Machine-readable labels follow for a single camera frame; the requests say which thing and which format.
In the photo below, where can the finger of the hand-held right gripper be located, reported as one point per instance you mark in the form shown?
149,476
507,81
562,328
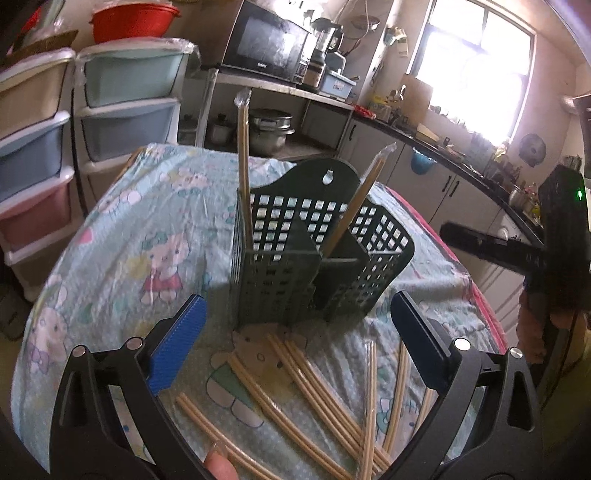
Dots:
485,244

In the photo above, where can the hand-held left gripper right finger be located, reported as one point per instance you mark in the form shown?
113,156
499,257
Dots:
415,341

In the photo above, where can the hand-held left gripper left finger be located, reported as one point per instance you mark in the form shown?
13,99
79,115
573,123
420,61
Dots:
180,341

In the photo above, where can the pile of chopsticks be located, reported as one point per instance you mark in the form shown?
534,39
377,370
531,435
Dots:
277,401

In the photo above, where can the green plastic utensil basket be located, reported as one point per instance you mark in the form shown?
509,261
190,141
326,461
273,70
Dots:
277,277

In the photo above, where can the chopstick pair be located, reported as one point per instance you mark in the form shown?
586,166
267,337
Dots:
355,203
243,175

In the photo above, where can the person's right hand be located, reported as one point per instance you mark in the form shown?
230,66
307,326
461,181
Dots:
531,332

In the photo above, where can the person's left hand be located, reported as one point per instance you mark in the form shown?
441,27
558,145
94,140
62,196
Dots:
221,467

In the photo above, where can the white kitchen cabinets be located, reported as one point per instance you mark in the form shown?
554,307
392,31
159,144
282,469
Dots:
461,194

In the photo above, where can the black kitchen counter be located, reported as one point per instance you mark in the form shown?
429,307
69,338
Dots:
461,159

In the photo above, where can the blue hanging bag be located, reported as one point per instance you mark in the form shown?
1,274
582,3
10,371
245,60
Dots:
422,162

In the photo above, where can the cartoon printed bed sheet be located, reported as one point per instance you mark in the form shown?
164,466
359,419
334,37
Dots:
138,221

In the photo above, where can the cardboard box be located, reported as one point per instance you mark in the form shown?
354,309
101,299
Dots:
418,99

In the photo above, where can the window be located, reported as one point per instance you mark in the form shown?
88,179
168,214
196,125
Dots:
471,69

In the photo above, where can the small steel pot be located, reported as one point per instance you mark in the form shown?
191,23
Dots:
219,131

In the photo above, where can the blue plastic box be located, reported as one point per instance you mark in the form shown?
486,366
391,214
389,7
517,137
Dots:
337,85

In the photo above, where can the large steel pot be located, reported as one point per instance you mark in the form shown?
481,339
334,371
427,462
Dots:
270,131

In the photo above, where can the beige blue pink drawer cabinet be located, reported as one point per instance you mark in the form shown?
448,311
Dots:
32,152

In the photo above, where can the green blue drawer cabinet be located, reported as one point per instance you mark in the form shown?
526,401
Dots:
129,106

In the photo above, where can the metal kitchen shelf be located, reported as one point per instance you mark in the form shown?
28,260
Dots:
286,90

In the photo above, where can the blender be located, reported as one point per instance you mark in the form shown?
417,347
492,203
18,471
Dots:
323,50

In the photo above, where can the black microwave oven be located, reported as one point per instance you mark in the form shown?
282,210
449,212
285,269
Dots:
263,46

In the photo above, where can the red plastic basin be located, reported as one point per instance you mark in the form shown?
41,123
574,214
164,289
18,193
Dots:
134,23

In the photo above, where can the woven basket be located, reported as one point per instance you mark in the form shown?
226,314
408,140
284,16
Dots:
41,46

